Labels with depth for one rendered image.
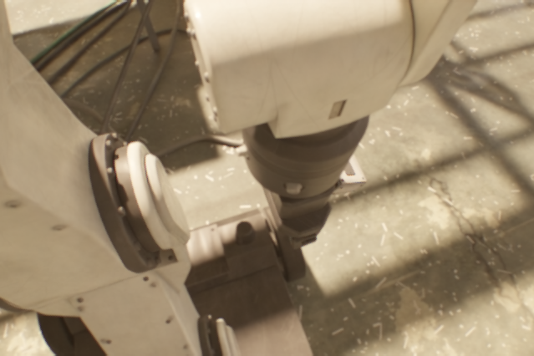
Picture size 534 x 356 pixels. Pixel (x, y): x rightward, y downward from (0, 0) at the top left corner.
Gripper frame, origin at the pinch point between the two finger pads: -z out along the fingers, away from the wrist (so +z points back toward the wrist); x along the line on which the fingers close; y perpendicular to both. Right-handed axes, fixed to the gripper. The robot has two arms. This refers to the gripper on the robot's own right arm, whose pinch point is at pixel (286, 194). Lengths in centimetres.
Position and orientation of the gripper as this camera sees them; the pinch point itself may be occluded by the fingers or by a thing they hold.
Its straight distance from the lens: 39.0
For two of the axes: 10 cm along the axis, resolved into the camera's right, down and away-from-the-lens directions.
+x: -3.4, -8.8, 3.3
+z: 0.6, -3.6, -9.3
